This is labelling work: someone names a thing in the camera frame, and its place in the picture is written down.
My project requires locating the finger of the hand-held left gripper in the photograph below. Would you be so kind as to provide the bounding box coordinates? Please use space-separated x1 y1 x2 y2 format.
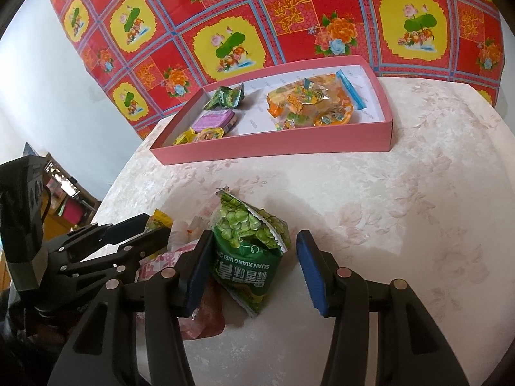
46 213 153 258
58 227 173 286

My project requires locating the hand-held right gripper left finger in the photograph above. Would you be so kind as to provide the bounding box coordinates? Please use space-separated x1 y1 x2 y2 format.
46 229 214 386

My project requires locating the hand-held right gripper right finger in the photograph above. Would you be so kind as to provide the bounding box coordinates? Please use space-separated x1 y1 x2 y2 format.
295 230 469 386

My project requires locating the pink printed snack packet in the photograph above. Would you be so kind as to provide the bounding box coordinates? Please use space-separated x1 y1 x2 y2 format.
135 249 190 284

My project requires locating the green pea snack packet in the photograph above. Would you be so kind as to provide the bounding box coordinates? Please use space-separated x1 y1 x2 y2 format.
209 187 291 319
203 84 246 111

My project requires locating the pink cardboard box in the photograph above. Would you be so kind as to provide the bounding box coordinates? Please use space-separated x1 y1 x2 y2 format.
150 54 394 166

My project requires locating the purple snack tin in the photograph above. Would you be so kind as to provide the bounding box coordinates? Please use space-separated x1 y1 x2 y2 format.
192 108 238 133

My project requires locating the clear zip bag of jellies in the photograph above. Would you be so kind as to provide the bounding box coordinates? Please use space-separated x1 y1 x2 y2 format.
266 68 369 131

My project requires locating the white clear wrapper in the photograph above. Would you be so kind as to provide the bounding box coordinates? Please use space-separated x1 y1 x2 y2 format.
167 216 212 256

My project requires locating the wooden shelf cabinet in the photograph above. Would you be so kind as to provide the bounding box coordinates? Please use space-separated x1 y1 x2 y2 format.
22 142 101 242

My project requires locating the red jelly pouch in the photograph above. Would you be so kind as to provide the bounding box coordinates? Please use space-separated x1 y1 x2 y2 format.
177 279 226 340

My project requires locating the yellow rimmed jelly cup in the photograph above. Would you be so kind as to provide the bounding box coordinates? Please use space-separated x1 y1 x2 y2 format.
194 126 225 142

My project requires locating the red floral printed cloth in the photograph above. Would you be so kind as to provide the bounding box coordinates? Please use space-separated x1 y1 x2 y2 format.
44 0 505 139

